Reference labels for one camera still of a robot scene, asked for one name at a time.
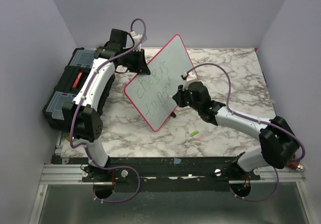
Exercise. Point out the green marker cap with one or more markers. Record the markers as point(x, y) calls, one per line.
point(194, 133)

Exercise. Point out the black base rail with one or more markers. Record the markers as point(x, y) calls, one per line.
point(160, 174)

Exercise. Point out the blue tape piece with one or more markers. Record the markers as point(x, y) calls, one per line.
point(177, 161)

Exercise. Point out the aluminium extrusion rail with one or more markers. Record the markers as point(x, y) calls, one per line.
point(61, 175)

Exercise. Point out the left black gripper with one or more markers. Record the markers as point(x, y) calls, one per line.
point(140, 67)

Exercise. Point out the brown cable connector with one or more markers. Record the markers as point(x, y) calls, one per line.
point(295, 166)

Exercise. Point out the black toolbox with clear lids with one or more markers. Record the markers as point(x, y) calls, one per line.
point(65, 91)

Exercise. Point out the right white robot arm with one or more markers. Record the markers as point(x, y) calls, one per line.
point(277, 145)

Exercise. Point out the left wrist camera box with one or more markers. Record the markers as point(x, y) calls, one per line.
point(138, 40)

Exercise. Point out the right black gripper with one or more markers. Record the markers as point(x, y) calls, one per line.
point(178, 97)

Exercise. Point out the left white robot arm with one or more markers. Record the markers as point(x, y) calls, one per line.
point(120, 43)

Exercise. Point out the pink framed whiteboard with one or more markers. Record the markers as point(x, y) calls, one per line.
point(149, 94)

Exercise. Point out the wire whiteboard stand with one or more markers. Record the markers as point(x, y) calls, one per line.
point(173, 115)

